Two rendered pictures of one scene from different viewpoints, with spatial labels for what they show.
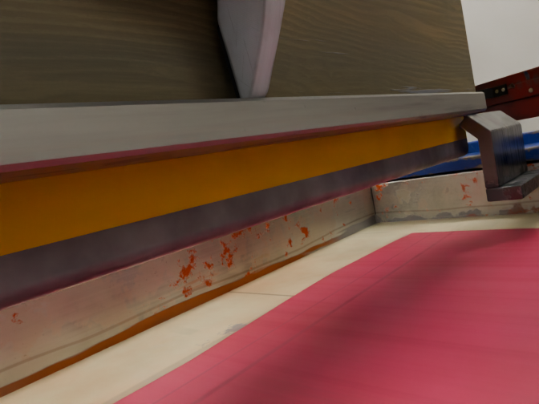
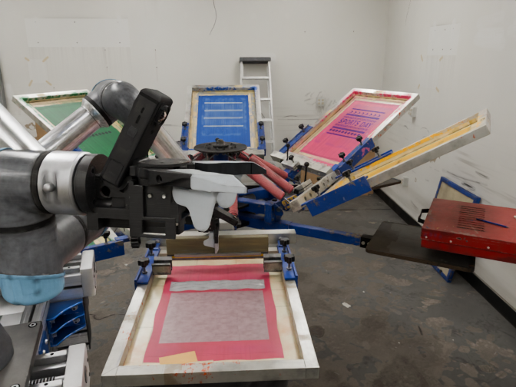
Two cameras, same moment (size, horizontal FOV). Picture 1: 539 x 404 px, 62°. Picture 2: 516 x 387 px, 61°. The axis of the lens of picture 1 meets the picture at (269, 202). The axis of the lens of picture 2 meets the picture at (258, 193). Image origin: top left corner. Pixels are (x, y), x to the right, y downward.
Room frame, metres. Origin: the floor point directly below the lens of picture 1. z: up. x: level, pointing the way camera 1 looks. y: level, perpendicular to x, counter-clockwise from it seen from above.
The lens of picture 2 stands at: (-0.92, -1.25, 1.80)
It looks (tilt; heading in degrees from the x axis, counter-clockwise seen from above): 18 degrees down; 44
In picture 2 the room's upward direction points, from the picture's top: straight up
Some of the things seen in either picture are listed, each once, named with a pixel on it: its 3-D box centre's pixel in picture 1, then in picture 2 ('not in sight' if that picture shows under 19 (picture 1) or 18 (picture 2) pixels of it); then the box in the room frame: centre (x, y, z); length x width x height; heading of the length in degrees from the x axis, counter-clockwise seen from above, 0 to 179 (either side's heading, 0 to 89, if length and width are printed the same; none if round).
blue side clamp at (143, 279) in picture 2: not in sight; (148, 269); (-0.08, 0.18, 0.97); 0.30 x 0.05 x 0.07; 48
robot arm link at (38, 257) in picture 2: not in sight; (36, 251); (-0.74, -0.67, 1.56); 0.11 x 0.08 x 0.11; 36
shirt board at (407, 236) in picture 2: not in sight; (332, 233); (0.88, -0.04, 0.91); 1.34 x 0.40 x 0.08; 108
